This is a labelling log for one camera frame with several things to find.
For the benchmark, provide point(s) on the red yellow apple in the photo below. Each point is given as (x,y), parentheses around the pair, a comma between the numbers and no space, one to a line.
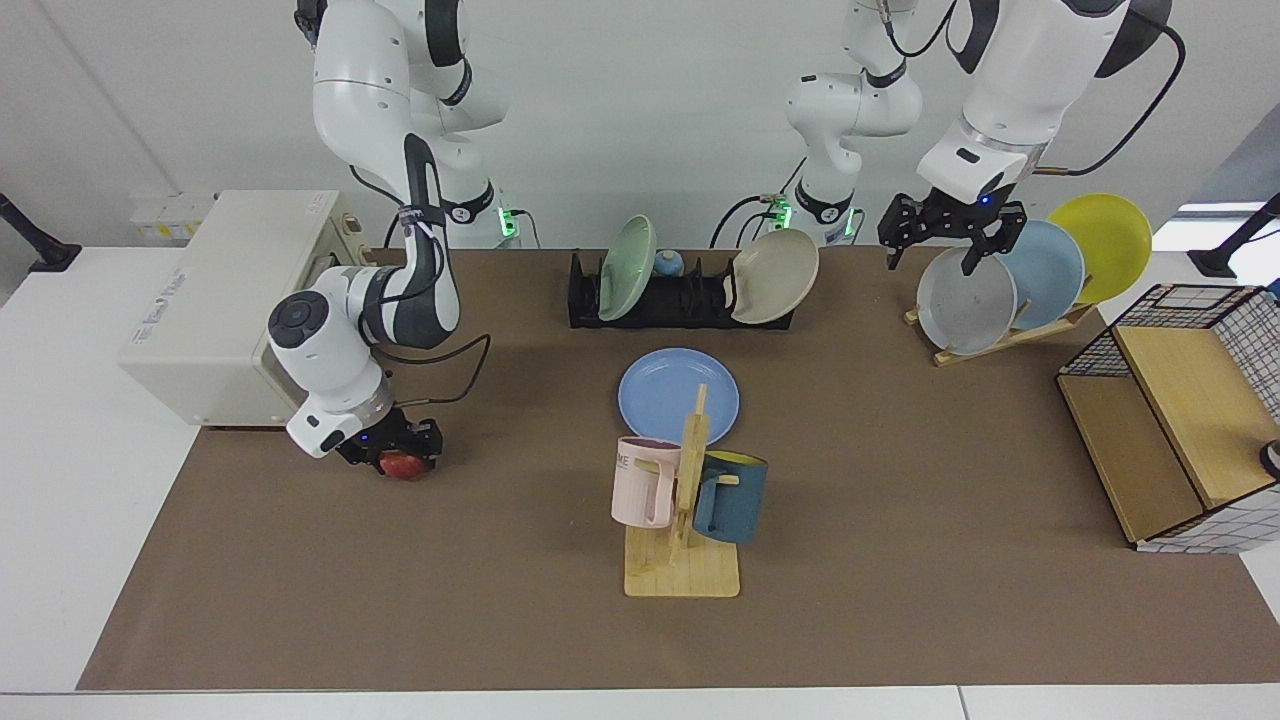
(402,466)

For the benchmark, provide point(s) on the grey plate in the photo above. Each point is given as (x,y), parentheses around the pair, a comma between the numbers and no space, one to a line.
(965,310)

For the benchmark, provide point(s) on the light blue plate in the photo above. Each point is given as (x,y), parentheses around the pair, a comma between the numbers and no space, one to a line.
(1050,270)

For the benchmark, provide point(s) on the wooden plate stand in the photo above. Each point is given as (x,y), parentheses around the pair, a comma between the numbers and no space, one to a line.
(1010,337)

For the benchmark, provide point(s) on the beige plate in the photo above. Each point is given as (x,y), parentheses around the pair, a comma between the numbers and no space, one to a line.
(778,275)

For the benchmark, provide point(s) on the yellow plate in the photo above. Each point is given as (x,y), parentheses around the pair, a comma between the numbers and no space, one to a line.
(1110,235)

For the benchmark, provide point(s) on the black dish rack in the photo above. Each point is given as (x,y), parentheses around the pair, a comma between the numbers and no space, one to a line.
(690,300)

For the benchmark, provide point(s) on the pale green plate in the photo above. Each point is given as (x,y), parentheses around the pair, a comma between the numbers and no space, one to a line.
(628,265)

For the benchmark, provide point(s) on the brown table cloth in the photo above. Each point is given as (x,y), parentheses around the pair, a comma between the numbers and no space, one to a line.
(500,560)

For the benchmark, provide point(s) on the small blue round thing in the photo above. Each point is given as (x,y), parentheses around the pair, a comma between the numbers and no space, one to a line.
(669,264)

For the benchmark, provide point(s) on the pale toaster oven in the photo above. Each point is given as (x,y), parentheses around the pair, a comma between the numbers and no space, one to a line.
(220,300)

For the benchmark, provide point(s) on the pink mug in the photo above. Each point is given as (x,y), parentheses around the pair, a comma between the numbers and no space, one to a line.
(640,485)

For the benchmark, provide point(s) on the dark blue mug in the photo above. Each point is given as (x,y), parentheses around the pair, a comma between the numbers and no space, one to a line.
(740,500)

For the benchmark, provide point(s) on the wooden mug stand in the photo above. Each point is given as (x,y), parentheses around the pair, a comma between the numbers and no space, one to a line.
(690,470)

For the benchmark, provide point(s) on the dark round thing in basket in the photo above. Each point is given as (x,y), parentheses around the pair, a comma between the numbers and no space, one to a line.
(1272,458)

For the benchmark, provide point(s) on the black camera stand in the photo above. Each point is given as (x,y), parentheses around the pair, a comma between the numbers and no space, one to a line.
(40,245)
(1225,255)

